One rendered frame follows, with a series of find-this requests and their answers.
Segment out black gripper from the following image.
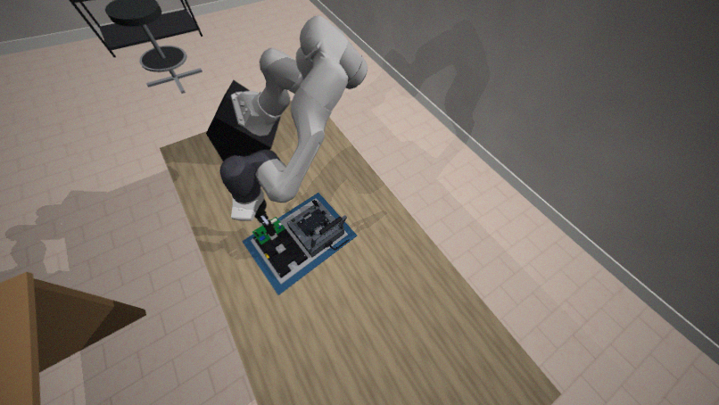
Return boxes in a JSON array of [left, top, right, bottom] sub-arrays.
[[254, 200, 277, 240]]

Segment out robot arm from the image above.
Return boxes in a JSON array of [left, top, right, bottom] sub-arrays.
[[219, 15, 368, 221]]

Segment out green circuit board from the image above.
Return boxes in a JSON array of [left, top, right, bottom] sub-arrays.
[[252, 217, 285, 244]]

